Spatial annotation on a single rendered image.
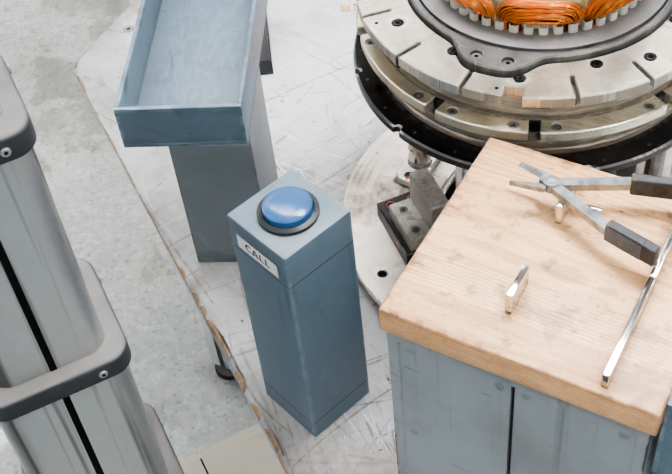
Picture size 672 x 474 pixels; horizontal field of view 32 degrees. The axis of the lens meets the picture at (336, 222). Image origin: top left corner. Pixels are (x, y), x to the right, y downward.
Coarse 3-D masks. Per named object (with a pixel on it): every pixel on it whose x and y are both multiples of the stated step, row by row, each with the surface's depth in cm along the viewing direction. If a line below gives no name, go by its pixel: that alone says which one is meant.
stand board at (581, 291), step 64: (512, 192) 86; (576, 192) 86; (448, 256) 83; (512, 256) 82; (576, 256) 82; (384, 320) 80; (448, 320) 79; (512, 320) 78; (576, 320) 78; (640, 320) 77; (576, 384) 74; (640, 384) 74
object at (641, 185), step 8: (632, 176) 82; (640, 176) 82; (648, 176) 82; (656, 176) 82; (632, 184) 82; (640, 184) 82; (648, 184) 82; (656, 184) 82; (664, 184) 82; (632, 192) 83; (640, 192) 83; (648, 192) 82; (656, 192) 82; (664, 192) 82
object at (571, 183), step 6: (564, 180) 83; (570, 180) 83; (576, 180) 83; (582, 180) 83; (588, 180) 83; (594, 180) 83; (600, 180) 83; (606, 180) 83; (612, 180) 83; (618, 180) 83; (624, 180) 83; (630, 180) 83; (564, 186) 83; (570, 186) 83; (576, 186) 83; (582, 186) 83; (588, 186) 83; (594, 186) 83; (600, 186) 83; (606, 186) 83; (612, 186) 83; (618, 186) 83; (624, 186) 83
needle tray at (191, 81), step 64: (192, 0) 112; (256, 0) 105; (128, 64) 100; (192, 64) 106; (256, 64) 104; (128, 128) 98; (192, 128) 97; (256, 128) 112; (192, 192) 114; (256, 192) 114
